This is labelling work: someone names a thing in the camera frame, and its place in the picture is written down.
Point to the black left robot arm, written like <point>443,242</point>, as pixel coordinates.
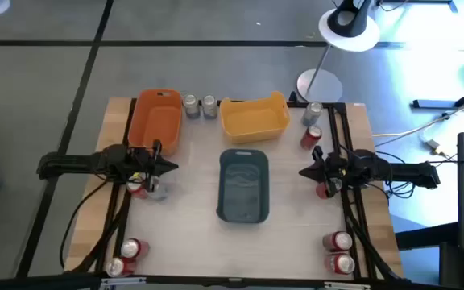
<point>75,165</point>

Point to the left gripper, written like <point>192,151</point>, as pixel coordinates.
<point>141,163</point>

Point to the black aluminium table frame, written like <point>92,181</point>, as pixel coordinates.
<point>338,106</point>

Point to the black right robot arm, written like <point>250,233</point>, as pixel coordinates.
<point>409,173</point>

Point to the black desk leg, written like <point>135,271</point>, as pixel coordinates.
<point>433,104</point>

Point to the orange plastic bin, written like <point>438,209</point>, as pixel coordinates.
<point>155,121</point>

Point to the red Fanta soda can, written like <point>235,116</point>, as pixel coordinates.
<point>340,263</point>
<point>135,193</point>
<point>338,241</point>

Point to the black camera mount beam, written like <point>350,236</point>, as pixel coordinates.
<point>34,282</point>

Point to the dark red soda can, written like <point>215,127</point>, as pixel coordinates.
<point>133,248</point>
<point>120,266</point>
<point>320,191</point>
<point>311,137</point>

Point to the silver metal bracket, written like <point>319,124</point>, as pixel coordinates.
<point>346,285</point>
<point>123,281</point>

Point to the black curved stand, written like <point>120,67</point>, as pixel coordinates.
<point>346,22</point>

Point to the silver Spindrift soda can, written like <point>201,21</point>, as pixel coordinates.
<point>312,113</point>
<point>161,194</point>
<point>191,105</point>
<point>210,106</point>

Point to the white round side table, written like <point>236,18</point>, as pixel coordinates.
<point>361,40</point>

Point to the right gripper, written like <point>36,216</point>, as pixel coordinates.
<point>336,171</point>

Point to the teal plastic bin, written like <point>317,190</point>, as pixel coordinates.
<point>243,189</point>

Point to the grey power adapter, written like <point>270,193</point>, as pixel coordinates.
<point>432,144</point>

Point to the yellow plastic bin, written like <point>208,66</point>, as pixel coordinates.
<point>254,121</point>

